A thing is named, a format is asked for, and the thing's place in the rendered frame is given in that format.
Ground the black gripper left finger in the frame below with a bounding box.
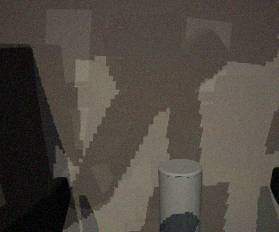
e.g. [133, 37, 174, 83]
[0, 176, 70, 232]

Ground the white cylinder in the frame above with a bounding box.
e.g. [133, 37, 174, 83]
[158, 159, 202, 232]

